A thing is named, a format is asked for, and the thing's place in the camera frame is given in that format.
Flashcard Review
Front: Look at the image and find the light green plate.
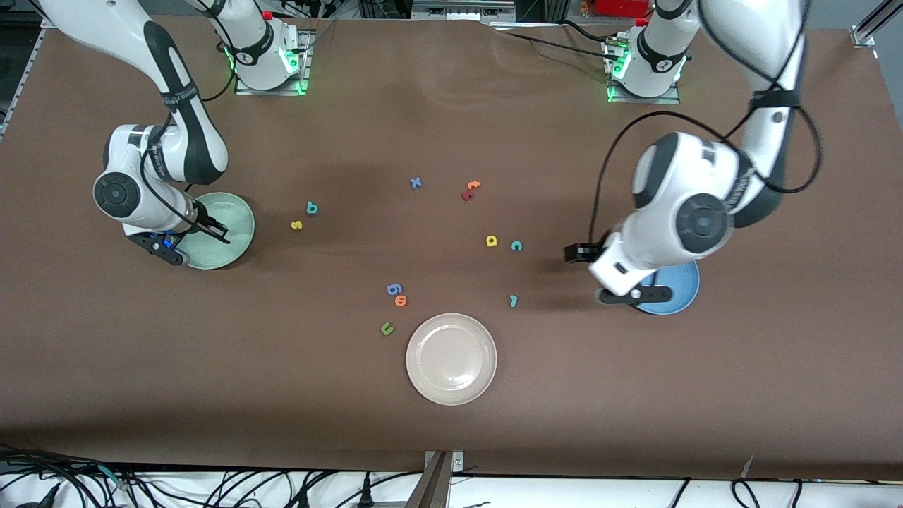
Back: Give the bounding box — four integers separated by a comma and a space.
171, 192, 256, 270

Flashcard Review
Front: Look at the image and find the blue plate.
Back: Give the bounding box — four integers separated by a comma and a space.
634, 258, 701, 315

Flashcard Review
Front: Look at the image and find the beige plate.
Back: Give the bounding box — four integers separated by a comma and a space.
406, 313, 498, 406

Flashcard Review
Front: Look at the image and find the brown table cover sheet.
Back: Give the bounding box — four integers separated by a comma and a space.
0, 14, 903, 482

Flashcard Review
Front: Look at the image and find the red box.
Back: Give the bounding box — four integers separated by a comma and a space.
593, 0, 650, 18

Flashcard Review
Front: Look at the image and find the grey equipment box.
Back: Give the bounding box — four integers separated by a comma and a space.
411, 0, 517, 20

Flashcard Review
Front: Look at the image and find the aluminium corner profile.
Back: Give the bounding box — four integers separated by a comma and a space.
850, 0, 903, 49

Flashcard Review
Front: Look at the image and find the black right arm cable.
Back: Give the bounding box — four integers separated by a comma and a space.
140, 0, 237, 244

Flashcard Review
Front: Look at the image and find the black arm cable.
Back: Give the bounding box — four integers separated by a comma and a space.
591, 0, 825, 248
140, 0, 237, 244

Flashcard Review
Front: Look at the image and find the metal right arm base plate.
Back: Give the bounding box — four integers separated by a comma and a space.
235, 28, 313, 96

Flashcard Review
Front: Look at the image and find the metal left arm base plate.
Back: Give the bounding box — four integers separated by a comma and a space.
605, 35, 681, 105

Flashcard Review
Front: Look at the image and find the black base power cable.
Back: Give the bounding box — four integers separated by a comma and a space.
494, 20, 618, 59

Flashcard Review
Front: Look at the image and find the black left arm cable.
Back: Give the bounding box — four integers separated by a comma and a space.
591, 0, 825, 248

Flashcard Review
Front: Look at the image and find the small metal bracket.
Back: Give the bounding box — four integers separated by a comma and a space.
423, 450, 465, 472

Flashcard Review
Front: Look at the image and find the black looped cable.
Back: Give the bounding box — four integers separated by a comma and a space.
730, 478, 763, 508

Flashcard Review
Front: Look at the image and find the black cable bundle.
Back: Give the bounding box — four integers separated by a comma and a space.
0, 441, 142, 508

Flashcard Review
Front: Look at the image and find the aluminium frame profile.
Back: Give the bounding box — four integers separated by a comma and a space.
406, 452, 456, 508

